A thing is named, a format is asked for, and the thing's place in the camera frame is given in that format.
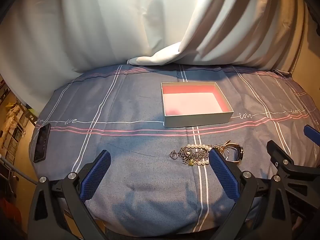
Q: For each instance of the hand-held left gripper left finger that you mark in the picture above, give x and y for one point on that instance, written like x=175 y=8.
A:
x=96 y=175

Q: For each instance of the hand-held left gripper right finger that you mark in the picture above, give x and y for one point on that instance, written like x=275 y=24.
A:
x=222 y=175

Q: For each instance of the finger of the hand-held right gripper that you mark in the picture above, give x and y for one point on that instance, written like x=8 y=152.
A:
x=312 y=133
x=275 y=152

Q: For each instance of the thin silver bangle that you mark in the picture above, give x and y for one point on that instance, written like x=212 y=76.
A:
x=228 y=158

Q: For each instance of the grey box with pink lining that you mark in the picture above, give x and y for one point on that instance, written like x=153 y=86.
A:
x=192 y=100

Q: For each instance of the blue plaid bed sheet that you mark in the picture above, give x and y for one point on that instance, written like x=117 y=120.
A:
x=125 y=155

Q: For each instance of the black smartphone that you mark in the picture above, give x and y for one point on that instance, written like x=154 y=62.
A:
x=42 y=142

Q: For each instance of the cluttered storage shelf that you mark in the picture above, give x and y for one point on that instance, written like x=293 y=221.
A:
x=12 y=125

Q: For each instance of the white curtain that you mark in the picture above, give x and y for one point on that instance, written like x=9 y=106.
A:
x=75 y=25
x=225 y=30

